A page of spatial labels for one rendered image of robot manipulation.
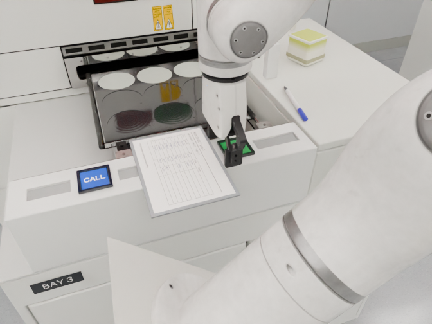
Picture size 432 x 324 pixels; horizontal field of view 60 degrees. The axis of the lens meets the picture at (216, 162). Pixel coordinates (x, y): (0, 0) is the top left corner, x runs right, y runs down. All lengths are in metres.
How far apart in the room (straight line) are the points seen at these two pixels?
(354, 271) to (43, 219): 0.47
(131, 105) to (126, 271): 0.57
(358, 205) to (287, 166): 0.37
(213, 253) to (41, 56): 0.73
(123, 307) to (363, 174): 0.29
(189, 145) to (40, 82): 0.63
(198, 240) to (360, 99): 0.47
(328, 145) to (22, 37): 0.84
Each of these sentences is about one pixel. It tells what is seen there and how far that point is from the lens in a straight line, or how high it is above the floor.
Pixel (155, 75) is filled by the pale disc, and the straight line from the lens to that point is 1.11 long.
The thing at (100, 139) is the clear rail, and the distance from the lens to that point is 0.86.
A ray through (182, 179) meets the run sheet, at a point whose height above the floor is 0.96.
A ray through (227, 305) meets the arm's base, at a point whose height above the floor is 1.01.
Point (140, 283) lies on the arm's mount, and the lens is 0.49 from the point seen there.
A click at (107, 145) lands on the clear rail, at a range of 0.85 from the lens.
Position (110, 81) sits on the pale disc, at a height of 0.90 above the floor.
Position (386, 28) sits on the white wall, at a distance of 3.79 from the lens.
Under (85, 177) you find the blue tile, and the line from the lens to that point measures 0.68.
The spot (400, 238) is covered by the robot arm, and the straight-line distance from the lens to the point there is 0.37.
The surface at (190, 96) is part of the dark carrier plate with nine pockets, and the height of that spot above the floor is 0.90.
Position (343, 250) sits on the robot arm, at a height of 1.10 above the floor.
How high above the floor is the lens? 1.39
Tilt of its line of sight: 40 degrees down
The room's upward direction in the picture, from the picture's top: straight up
